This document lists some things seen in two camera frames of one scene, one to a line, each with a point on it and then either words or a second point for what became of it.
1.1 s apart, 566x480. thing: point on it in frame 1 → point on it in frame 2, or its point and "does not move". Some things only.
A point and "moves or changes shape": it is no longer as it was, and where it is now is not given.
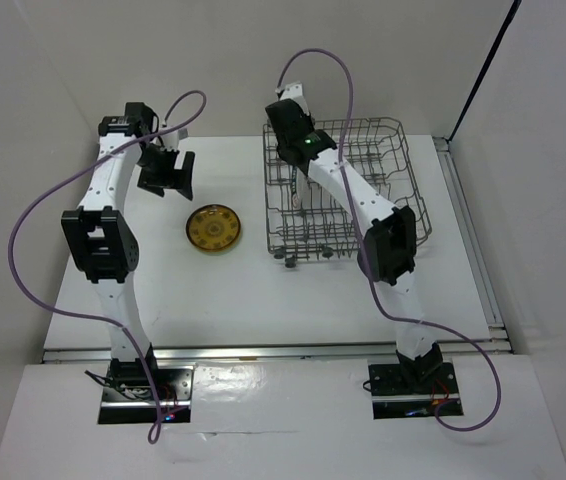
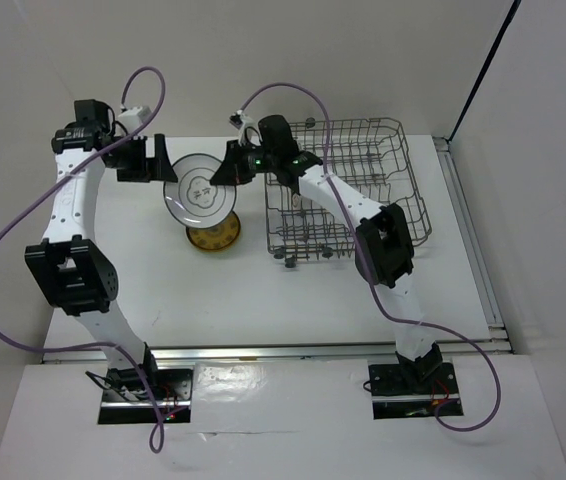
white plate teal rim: [308, 194] moves or changes shape
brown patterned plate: [213, 228] does not move
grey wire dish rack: [305, 222] does not move
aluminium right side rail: [499, 339] does not move
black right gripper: [309, 119] → [232, 170]
